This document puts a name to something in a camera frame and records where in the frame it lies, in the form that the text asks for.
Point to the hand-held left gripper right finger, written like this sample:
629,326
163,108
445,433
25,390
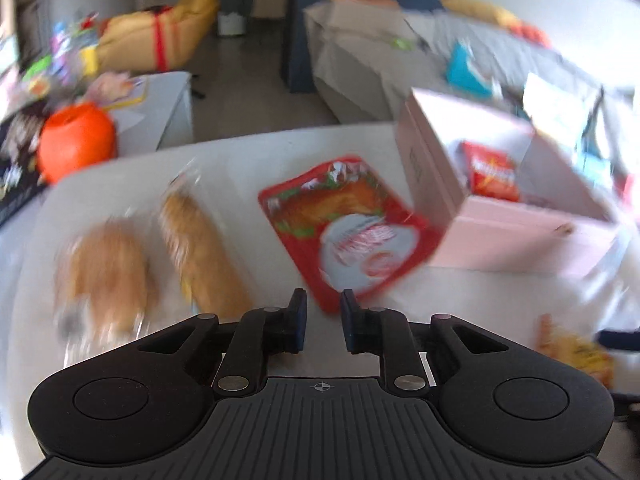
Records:
348,322

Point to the orange yellow snack packet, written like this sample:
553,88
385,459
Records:
580,355

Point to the white red cartoon card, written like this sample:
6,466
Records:
555,105

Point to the teal toy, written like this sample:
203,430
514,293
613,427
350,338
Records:
465,70

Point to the orange cushion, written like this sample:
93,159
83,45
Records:
530,35

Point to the red chicken snack packet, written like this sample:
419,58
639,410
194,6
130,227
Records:
350,230

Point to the white air purifier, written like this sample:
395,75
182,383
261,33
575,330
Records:
230,22

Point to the yellow beanbag sofa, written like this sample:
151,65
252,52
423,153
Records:
145,35

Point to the grey sofa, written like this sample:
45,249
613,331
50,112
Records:
360,70

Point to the round bread packet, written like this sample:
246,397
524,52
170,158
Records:
105,270

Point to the black plum snack bag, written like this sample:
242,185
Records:
15,185

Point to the green yellow toy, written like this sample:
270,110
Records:
37,67

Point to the red chips packet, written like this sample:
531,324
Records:
492,172

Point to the blue cabinet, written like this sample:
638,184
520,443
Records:
300,35

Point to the yellow pillow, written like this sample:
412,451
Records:
475,10

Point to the long bread packet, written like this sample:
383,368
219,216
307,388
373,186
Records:
200,250

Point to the white side table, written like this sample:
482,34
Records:
170,110

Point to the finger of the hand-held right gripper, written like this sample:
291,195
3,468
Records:
620,338

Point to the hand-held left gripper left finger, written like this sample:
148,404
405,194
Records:
298,320

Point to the orange pumpkin container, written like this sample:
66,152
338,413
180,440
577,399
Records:
75,140

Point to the small green toy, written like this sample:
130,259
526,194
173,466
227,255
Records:
402,43

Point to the pink cardboard box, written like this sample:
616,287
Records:
500,240

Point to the pink plush toy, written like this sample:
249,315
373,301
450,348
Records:
112,85

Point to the yellow book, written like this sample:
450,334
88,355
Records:
135,95

